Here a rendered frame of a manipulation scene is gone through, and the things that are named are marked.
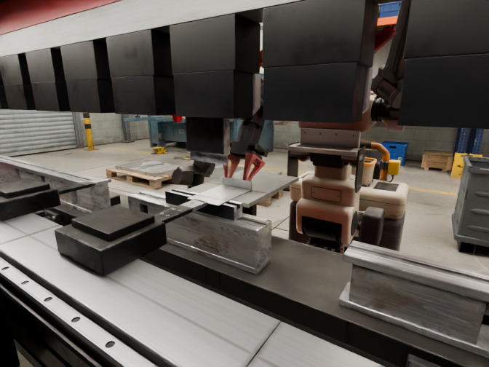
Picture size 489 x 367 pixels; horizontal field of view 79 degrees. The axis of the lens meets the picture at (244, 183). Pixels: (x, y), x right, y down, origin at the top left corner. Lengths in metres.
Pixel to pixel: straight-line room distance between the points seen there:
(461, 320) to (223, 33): 0.55
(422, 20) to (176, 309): 0.43
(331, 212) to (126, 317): 0.96
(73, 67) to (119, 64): 0.19
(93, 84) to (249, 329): 0.68
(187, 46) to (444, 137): 6.53
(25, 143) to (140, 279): 7.95
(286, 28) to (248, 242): 0.37
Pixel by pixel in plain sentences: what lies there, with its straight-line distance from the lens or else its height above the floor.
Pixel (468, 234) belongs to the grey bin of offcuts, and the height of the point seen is 0.17.
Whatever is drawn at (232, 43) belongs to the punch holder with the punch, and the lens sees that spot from 0.54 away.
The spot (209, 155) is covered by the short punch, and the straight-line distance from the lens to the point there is 0.63.
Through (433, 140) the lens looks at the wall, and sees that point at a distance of 6.94.
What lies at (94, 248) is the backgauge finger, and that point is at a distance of 0.44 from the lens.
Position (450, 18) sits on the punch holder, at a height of 1.29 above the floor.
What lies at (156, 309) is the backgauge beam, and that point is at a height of 0.98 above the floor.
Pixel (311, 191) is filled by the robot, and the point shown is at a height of 0.85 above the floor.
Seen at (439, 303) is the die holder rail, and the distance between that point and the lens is 0.53.
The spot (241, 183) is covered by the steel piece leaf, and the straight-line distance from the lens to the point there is 0.72.
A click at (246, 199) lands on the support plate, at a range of 0.64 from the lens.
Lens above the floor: 1.21
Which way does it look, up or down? 16 degrees down
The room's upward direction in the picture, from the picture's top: straight up
